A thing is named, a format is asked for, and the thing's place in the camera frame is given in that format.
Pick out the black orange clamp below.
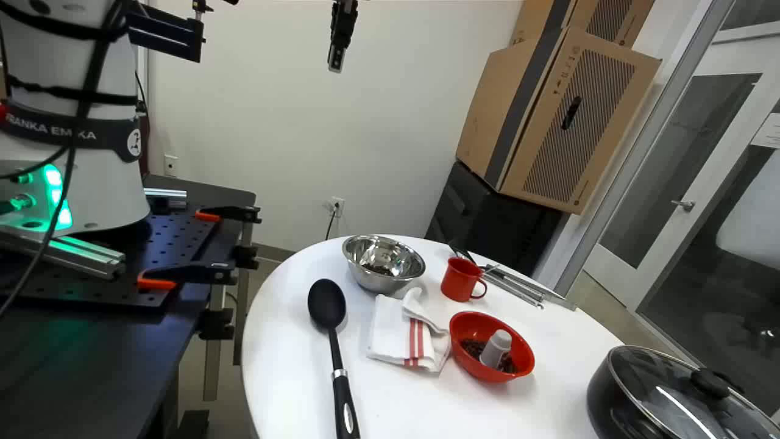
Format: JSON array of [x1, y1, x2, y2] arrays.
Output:
[[135, 247, 260, 292], [195, 204, 261, 224]]

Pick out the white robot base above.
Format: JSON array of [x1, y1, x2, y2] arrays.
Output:
[[0, 0, 150, 235]]

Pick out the black plastic ladle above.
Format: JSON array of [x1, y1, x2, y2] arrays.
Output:
[[307, 279, 361, 439]]

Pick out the metal bowl with coffee beans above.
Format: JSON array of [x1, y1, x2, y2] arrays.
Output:
[[341, 235, 428, 294]]

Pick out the cardboard box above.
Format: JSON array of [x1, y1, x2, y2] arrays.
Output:
[[457, 0, 661, 214]]

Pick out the red bowl with coffee beans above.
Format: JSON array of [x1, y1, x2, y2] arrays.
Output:
[[448, 313, 537, 383]]

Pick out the round white table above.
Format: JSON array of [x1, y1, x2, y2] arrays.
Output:
[[245, 238, 619, 439]]

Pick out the black drawer cabinet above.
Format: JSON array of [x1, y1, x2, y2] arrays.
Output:
[[428, 162, 561, 276]]

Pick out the black pot with glass lid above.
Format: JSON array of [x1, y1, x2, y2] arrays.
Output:
[[587, 346, 780, 439]]

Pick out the aluminium rail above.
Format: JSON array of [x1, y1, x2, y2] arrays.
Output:
[[0, 229, 127, 281]]

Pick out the metal tongs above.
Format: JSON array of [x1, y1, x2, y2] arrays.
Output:
[[487, 270, 544, 310]]

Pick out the red mug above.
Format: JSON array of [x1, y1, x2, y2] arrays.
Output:
[[442, 258, 487, 302]]

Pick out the white towel with red stripes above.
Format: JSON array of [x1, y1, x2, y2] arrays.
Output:
[[368, 284, 448, 375]]

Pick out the black camera on stand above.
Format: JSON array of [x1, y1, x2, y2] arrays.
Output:
[[127, 3, 202, 60]]

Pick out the black mounting table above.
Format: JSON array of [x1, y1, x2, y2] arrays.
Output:
[[0, 174, 261, 439]]

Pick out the small grey cup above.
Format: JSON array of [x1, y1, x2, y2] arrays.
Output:
[[478, 330, 513, 369]]

